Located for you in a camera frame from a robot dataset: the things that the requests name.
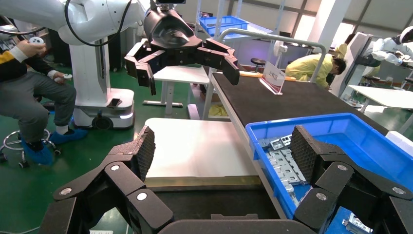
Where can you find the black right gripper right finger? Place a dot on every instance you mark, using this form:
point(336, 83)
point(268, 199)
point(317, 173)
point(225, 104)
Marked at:
point(332, 176)

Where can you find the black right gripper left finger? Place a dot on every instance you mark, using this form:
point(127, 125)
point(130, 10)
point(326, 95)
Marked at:
point(122, 181)

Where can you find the glossy black left gripper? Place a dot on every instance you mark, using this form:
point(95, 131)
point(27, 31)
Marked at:
point(167, 32)

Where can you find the grey ladder-shaped part square windows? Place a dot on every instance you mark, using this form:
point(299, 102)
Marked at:
point(277, 143)

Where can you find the white desk with metal legs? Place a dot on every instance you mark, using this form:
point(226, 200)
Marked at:
point(180, 74)
point(387, 97)

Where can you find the grey slotted metal plate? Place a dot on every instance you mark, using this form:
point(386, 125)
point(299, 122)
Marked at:
point(285, 164)

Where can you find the blue plastic bin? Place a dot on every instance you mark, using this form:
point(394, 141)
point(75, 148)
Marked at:
point(371, 145)

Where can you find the stack of grey metal brackets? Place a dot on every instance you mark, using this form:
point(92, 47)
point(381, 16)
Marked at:
point(356, 224)

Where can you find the yellow cloth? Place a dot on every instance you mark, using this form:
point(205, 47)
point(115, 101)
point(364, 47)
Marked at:
point(217, 110)

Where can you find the blue storage crate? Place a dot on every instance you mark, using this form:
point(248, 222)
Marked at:
point(226, 24)

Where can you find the short wooden edge strip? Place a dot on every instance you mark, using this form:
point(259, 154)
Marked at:
point(255, 75)

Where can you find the black round stool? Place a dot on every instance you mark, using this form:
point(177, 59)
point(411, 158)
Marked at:
point(258, 60)

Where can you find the black smartphone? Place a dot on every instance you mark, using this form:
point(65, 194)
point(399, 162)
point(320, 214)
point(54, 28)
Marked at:
point(114, 103)

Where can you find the red and white acrylic sign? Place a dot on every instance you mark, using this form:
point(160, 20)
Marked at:
point(274, 76)

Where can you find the white robot body wheeled base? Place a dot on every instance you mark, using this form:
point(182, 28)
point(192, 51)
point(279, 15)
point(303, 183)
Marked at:
point(87, 80)

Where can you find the white round device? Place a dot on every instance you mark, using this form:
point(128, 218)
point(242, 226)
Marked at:
point(280, 48)

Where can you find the chrome wheeled stool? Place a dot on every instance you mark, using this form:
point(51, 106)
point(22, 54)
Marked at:
point(23, 164)

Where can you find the person in yellow jacket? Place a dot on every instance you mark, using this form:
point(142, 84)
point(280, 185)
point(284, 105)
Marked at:
point(306, 68)
point(342, 50)

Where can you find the white handheld controller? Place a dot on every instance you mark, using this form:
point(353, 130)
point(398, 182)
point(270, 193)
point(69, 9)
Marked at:
point(66, 77)
point(36, 40)

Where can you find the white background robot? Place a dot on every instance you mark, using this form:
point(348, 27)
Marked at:
point(358, 55)

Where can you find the seated operator in dark sweater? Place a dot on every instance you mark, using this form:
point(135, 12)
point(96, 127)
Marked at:
point(19, 97)

